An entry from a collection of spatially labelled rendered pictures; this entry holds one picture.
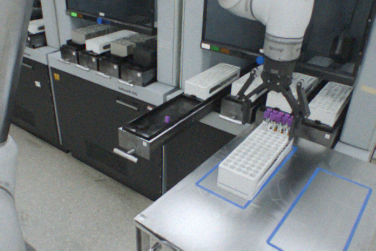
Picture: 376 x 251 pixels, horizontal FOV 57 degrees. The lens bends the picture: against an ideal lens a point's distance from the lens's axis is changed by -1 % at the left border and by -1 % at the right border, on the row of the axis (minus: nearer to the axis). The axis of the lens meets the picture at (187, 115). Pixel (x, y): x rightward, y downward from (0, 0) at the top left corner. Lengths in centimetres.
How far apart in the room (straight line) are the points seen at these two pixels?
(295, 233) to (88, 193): 153
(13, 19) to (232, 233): 62
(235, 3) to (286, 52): 18
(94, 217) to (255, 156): 127
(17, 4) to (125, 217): 147
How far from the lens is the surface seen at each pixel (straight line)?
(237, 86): 140
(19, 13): 75
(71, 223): 202
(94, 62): 184
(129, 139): 116
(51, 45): 227
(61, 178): 233
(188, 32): 152
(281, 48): 86
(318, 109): 130
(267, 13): 86
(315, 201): 94
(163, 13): 158
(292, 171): 103
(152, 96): 163
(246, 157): 93
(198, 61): 152
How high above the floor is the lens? 140
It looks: 28 degrees down
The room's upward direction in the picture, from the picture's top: 3 degrees clockwise
